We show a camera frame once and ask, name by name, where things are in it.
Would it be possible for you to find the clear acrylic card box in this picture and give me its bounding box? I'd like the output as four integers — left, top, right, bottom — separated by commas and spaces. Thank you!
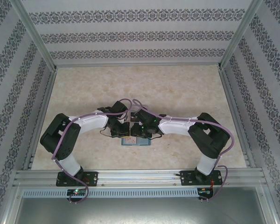
128, 105, 149, 124

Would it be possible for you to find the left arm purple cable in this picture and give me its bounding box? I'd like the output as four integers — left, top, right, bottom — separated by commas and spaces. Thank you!
51, 98, 137, 205

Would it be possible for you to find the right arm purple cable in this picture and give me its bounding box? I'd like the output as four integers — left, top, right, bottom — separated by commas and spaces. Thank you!
133, 99, 236, 203

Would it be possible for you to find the aluminium side rail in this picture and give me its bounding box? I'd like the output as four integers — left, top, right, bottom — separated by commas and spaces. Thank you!
218, 67, 258, 169
22, 67, 59, 170

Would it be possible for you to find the teal leather card holder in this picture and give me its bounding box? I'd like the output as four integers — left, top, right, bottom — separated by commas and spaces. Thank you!
120, 136, 152, 147

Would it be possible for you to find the grey metal sheet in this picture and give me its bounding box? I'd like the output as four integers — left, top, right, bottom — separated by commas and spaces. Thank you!
14, 197, 269, 224

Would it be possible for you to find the long aluminium mounting rail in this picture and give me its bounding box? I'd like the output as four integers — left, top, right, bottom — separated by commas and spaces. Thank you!
13, 167, 269, 187

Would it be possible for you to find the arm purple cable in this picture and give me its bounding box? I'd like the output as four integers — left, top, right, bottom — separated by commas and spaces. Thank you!
133, 99, 236, 203
51, 98, 137, 205

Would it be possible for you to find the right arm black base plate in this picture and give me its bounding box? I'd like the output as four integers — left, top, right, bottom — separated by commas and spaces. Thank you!
179, 169, 224, 187

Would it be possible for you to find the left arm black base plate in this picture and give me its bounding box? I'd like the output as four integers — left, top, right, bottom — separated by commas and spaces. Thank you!
56, 171, 99, 188

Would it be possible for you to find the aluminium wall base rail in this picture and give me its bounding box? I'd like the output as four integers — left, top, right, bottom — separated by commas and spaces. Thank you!
53, 61, 222, 69

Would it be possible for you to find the grey slotted cable duct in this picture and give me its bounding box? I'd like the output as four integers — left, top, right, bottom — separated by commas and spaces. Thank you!
22, 188, 199, 199

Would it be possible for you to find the aluminium frame post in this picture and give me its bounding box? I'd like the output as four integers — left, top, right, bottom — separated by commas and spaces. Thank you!
11, 0, 58, 70
217, 0, 266, 70

